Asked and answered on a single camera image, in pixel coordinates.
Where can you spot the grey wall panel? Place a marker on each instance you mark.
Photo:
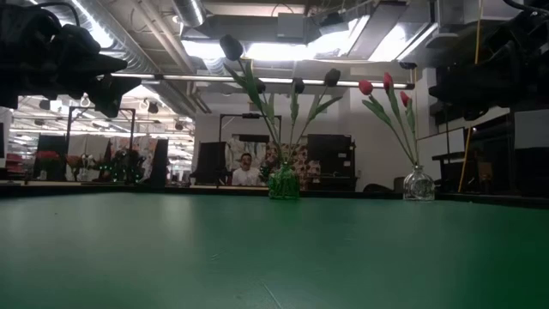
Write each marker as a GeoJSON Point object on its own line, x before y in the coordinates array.
{"type": "Point", "coordinates": [532, 129]}

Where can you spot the black equipment rack panel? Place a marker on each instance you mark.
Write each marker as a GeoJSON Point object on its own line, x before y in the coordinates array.
{"type": "Point", "coordinates": [330, 154]}

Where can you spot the grey rectangular duct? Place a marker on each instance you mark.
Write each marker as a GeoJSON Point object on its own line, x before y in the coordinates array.
{"type": "Point", "coordinates": [463, 10]}

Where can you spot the long ceiling light strip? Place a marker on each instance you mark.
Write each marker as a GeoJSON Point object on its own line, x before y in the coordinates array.
{"type": "Point", "coordinates": [193, 77]}

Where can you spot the silver round duct end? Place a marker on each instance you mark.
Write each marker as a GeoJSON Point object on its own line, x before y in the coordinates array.
{"type": "Point", "coordinates": [191, 10]}

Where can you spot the grey ceiling box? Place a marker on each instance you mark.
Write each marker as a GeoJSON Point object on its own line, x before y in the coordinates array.
{"type": "Point", "coordinates": [291, 26]}

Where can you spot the black rig green lights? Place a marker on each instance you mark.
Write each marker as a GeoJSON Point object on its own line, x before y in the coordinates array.
{"type": "Point", "coordinates": [124, 169]}

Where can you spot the black monitor panel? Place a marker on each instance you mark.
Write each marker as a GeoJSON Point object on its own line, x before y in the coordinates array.
{"type": "Point", "coordinates": [51, 146]}

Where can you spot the silver spiral duct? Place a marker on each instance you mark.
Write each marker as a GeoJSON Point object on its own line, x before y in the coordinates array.
{"type": "Point", "coordinates": [141, 56]}

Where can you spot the black artificial tulip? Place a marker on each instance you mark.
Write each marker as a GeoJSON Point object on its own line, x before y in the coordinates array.
{"type": "Point", "coordinates": [231, 47]}
{"type": "Point", "coordinates": [298, 85]}
{"type": "Point", "coordinates": [260, 86]}
{"type": "Point", "coordinates": [331, 77]}

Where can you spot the green glass vase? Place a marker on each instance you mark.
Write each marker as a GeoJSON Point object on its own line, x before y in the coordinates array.
{"type": "Point", "coordinates": [284, 184]}

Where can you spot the red floral patterned cloth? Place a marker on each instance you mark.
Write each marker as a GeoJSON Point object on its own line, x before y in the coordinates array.
{"type": "Point", "coordinates": [306, 159]}

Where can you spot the person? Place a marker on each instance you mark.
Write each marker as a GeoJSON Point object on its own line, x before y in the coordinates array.
{"type": "Point", "coordinates": [246, 171]}

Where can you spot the colourful hanging cloth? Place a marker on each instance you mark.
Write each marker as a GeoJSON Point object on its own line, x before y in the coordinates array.
{"type": "Point", "coordinates": [143, 150]}

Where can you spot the black ceiling spotlight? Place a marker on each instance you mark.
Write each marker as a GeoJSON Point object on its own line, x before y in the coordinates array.
{"type": "Point", "coordinates": [179, 125]}
{"type": "Point", "coordinates": [153, 107]}

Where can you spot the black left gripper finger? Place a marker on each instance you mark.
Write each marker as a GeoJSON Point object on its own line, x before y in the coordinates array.
{"type": "Point", "coordinates": [113, 92]}
{"type": "Point", "coordinates": [90, 68]}

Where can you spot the bright ceiling light panel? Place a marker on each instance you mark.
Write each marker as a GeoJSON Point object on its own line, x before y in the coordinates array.
{"type": "Point", "coordinates": [279, 51]}

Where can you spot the black table frame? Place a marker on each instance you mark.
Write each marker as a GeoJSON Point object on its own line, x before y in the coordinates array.
{"type": "Point", "coordinates": [43, 189]}

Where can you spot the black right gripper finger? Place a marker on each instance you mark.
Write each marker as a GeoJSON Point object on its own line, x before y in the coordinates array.
{"type": "Point", "coordinates": [454, 86]}
{"type": "Point", "coordinates": [475, 112]}

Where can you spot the red artificial tulip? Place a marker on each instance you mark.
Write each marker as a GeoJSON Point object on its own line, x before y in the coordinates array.
{"type": "Point", "coordinates": [388, 80]}
{"type": "Point", "coordinates": [404, 98]}
{"type": "Point", "coordinates": [365, 87]}

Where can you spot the white patterned hanging cloth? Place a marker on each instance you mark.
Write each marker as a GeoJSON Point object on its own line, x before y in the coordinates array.
{"type": "Point", "coordinates": [238, 145]}

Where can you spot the black gantry frame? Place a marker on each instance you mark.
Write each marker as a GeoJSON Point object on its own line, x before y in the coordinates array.
{"type": "Point", "coordinates": [68, 141]}
{"type": "Point", "coordinates": [251, 116]}

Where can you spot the green table mat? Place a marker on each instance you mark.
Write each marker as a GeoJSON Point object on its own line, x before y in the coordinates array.
{"type": "Point", "coordinates": [171, 266]}

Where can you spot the clear glass vase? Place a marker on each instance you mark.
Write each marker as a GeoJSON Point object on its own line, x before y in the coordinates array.
{"type": "Point", "coordinates": [418, 184]}

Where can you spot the black divider panel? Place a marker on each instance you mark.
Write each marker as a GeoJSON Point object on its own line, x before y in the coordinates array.
{"type": "Point", "coordinates": [210, 163]}
{"type": "Point", "coordinates": [159, 163]}

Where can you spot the wooden top workbench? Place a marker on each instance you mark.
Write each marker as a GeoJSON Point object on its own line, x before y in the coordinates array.
{"type": "Point", "coordinates": [56, 183]}
{"type": "Point", "coordinates": [214, 187]}

